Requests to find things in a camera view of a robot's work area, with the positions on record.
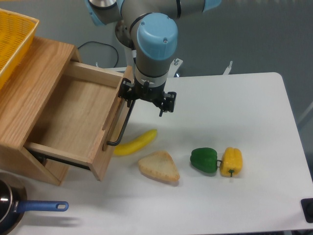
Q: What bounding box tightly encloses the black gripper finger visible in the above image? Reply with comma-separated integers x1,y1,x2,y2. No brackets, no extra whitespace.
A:
118,77,135,107
155,92,177,117

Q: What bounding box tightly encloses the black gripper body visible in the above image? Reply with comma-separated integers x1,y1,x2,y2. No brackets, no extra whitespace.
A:
133,80,166,107

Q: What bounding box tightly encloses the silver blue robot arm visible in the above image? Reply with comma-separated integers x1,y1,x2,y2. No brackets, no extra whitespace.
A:
85,0,221,114

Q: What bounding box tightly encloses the wooden bottom drawer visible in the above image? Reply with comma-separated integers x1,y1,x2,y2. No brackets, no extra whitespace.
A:
45,159,69,184

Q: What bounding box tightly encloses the wooden drawer cabinet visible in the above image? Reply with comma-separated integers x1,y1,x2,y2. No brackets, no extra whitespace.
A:
0,37,81,186

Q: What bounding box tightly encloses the yellow toy banana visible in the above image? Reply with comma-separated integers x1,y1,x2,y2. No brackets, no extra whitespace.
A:
113,129,157,156

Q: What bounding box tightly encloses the triangular toy bread slice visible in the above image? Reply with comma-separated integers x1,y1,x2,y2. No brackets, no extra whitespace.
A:
137,150,180,182

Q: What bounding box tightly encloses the green toy bell pepper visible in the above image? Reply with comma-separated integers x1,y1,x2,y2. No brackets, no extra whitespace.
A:
190,147,219,175

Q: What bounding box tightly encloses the yellow toy bell pepper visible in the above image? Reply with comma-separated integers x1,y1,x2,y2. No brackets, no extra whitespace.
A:
220,147,243,177

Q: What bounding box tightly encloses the yellow plastic basket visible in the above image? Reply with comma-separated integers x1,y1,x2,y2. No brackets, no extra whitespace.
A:
0,9,40,88

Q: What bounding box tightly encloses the black corner device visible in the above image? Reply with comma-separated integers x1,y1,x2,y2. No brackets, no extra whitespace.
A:
300,198,313,223

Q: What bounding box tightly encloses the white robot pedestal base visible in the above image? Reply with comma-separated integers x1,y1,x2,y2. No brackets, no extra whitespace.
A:
94,19,234,79

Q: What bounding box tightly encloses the black cable on floor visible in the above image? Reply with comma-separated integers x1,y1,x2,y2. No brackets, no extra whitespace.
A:
77,40,119,69

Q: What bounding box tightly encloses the blue handled frying pan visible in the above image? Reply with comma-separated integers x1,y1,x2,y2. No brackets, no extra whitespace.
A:
0,180,69,235

